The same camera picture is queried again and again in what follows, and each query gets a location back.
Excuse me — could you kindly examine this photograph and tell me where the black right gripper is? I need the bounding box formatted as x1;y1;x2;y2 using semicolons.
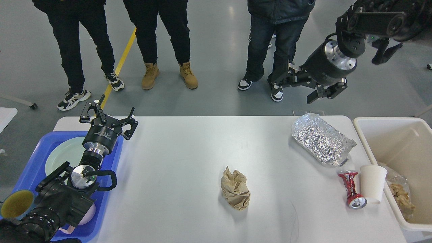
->
271;40;357;104

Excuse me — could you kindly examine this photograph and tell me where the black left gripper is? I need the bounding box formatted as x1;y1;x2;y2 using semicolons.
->
80;94;139;156

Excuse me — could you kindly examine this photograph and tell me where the mint green plate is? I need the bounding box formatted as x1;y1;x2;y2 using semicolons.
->
45;136;85;176

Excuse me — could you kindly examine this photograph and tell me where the aluminium foil sheet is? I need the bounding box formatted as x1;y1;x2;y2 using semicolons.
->
292;113;357;167

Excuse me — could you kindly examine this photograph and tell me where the pink mug maroon inside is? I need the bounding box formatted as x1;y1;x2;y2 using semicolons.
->
59;203;96;234

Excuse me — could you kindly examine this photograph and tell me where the white paper cup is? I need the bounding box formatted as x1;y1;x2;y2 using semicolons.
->
360;165;387;204

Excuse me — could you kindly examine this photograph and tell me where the crushed red soda can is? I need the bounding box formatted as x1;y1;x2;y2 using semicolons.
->
337;170;367;209

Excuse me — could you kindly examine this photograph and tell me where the teal mug yellow inside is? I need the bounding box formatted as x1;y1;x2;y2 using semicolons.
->
1;190;34;220

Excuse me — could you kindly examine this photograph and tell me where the brown paper ball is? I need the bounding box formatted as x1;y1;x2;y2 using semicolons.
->
221;166;250;211

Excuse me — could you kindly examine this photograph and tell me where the aluminium foil tray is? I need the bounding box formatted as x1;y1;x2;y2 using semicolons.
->
378;162;411;199

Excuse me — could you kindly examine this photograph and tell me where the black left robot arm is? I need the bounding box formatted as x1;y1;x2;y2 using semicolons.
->
1;95;138;243

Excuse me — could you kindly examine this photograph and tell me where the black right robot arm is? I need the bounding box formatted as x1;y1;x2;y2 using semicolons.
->
268;0;431;104

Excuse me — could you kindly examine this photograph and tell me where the person in black puffer jacket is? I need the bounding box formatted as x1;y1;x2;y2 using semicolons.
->
238;0;315;91

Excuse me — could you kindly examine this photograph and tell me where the white side table corner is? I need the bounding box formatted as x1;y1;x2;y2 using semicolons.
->
0;107;18;132

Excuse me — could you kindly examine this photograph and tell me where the person with tan boots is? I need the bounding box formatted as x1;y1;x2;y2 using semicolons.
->
122;0;199;91

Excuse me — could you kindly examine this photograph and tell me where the beige plastic bin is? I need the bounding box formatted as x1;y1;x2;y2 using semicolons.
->
352;117;432;232

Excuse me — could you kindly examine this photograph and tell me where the person in black at left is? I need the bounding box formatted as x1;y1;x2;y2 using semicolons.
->
33;0;125;111

